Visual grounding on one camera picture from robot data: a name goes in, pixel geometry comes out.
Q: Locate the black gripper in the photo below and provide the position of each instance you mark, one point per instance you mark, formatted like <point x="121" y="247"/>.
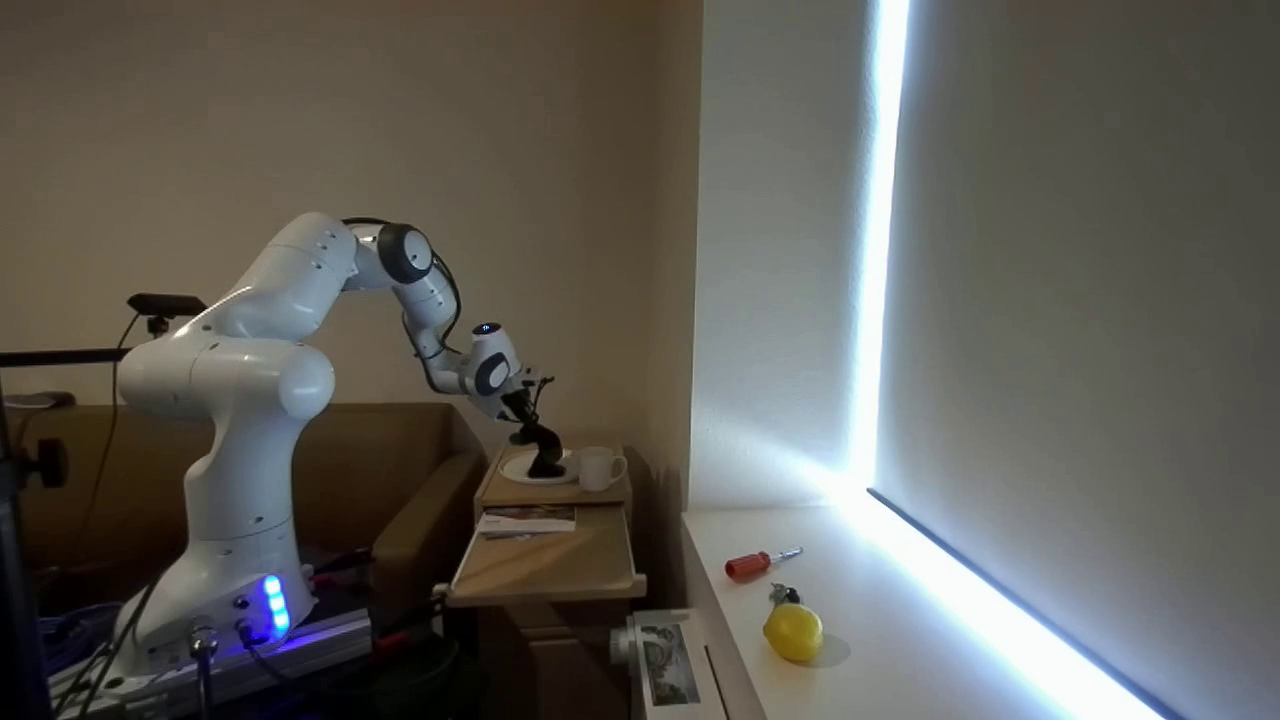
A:
<point x="530" y="406"/>

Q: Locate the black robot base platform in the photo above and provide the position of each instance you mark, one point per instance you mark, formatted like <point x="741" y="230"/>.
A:
<point x="321" y="646"/>

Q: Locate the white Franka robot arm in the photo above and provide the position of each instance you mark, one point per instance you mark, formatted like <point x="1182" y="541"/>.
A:
<point x="241" y="387"/>

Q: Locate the white round plate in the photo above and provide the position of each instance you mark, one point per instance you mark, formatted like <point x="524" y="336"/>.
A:
<point x="514" y="469"/>

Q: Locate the white mug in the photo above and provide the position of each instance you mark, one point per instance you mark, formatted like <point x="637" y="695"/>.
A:
<point x="603" y="469"/>

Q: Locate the white brochure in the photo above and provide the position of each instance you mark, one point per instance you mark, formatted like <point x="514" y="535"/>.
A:
<point x="524" y="527"/>

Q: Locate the wooden pull-out shelf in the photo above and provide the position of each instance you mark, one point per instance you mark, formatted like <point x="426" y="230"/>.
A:
<point x="544" y="562"/>

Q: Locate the brown leather armchair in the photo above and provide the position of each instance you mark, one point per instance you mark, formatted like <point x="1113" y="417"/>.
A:
<point x="372" y="466"/>

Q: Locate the yellow lemon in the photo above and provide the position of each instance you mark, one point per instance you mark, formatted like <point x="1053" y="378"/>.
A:
<point x="793" y="633"/>

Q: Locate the grey roller blind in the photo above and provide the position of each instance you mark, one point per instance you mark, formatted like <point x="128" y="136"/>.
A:
<point x="1094" y="305"/>

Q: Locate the white wall heater unit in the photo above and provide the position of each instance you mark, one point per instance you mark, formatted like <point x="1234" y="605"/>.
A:
<point x="667" y="665"/>

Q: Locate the black camera on stand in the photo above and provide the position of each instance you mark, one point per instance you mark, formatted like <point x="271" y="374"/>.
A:
<point x="167" y="308"/>

